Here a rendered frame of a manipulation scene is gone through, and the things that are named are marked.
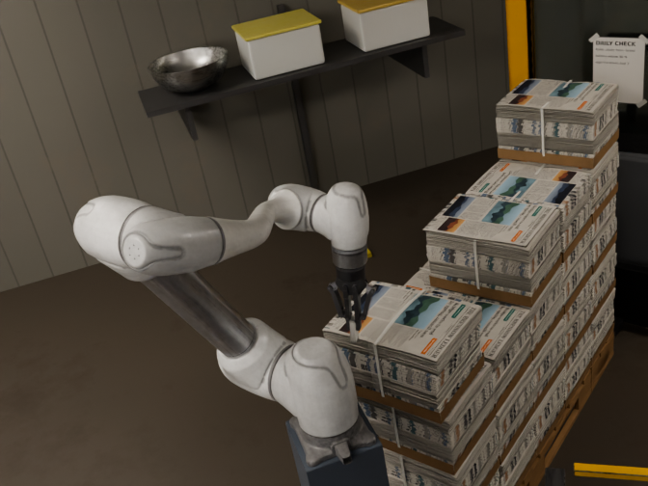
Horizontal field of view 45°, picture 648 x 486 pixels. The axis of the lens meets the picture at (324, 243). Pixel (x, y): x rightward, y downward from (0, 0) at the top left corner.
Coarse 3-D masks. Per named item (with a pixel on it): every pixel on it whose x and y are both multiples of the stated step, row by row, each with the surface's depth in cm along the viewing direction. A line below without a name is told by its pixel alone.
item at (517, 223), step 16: (448, 208) 280; (464, 208) 279; (480, 208) 277; (496, 208) 275; (512, 208) 273; (528, 208) 271; (544, 208) 270; (432, 224) 272; (448, 224) 271; (464, 224) 269; (480, 224) 267; (496, 224) 266; (512, 224) 264; (528, 224) 262; (496, 240) 256; (512, 240) 255; (528, 240) 253
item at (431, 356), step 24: (432, 312) 229; (456, 312) 227; (480, 312) 230; (408, 336) 221; (432, 336) 219; (456, 336) 218; (408, 360) 217; (432, 360) 211; (456, 360) 223; (408, 384) 221; (432, 384) 215; (456, 384) 226; (432, 408) 220
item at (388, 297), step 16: (384, 288) 244; (400, 288) 242; (352, 304) 239; (384, 304) 237; (336, 320) 233; (368, 320) 231; (384, 320) 229; (336, 336) 229; (368, 336) 224; (352, 352) 228; (352, 368) 231; (368, 368) 227; (368, 384) 230
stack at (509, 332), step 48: (432, 288) 281; (576, 288) 298; (480, 336) 253; (528, 336) 267; (576, 336) 307; (480, 384) 237; (528, 384) 272; (576, 384) 321; (384, 432) 244; (432, 432) 231; (528, 432) 283; (432, 480) 242; (480, 480) 252; (528, 480) 292
